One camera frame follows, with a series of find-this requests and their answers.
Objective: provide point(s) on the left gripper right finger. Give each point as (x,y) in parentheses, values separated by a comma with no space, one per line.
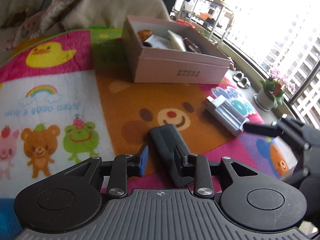
(201,169)

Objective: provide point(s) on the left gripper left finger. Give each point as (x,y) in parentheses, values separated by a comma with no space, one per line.
(121,169)

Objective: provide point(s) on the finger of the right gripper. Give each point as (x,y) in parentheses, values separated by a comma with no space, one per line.
(275,129)

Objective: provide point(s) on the black remote control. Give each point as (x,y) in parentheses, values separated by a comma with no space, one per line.
(166,137)

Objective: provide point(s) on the grey battery charger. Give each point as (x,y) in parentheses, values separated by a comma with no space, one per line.
(230,118)

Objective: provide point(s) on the cream lotion tube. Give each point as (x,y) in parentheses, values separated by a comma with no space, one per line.
(177,41)

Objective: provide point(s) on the white apple product box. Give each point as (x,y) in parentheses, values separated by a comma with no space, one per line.
(159,42)

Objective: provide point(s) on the brown toy dog figurine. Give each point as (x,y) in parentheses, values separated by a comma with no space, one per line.
(144,34)

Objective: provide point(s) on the white wall plug adapter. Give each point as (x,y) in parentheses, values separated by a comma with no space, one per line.
(212,104)

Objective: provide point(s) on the black round yellow-striped object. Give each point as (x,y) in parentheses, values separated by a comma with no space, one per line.
(147,44)

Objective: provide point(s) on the potted pink flower plant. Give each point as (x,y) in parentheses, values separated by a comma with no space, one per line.
(271,95)

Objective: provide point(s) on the grey slippers pair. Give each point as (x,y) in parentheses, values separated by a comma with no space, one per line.
(241,81)

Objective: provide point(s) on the colourful cartoon play mat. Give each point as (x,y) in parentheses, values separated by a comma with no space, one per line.
(71,96)

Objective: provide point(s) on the pink cardboard box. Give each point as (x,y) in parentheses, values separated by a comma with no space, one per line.
(152,65)

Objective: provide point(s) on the metal balcony shelf rack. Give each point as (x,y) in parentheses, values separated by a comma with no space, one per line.
(213,19)

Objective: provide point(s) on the red plastic basin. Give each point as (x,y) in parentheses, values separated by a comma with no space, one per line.
(180,21)

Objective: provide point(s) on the beige sofa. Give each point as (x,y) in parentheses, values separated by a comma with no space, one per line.
(108,13)

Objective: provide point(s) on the floral pink blanket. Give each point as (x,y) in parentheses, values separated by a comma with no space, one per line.
(35,24)

